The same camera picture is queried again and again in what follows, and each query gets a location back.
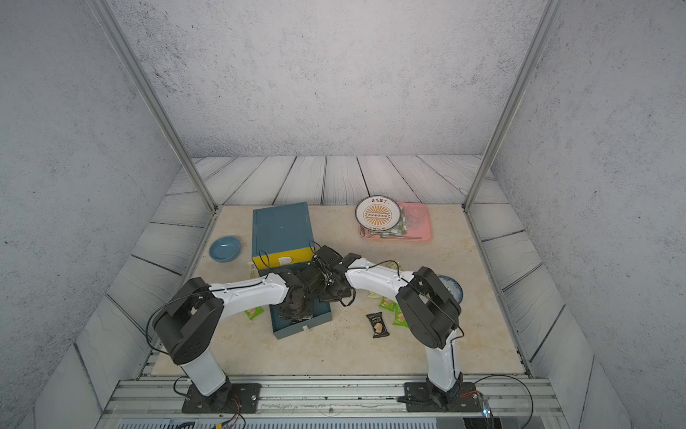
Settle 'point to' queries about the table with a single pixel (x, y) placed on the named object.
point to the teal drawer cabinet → (280, 229)
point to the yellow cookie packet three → (375, 295)
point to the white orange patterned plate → (378, 213)
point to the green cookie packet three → (399, 317)
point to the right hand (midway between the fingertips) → (324, 299)
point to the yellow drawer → (284, 258)
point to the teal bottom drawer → (322, 313)
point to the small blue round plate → (225, 248)
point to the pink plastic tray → (414, 224)
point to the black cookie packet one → (380, 330)
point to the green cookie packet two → (387, 303)
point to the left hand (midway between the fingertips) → (309, 318)
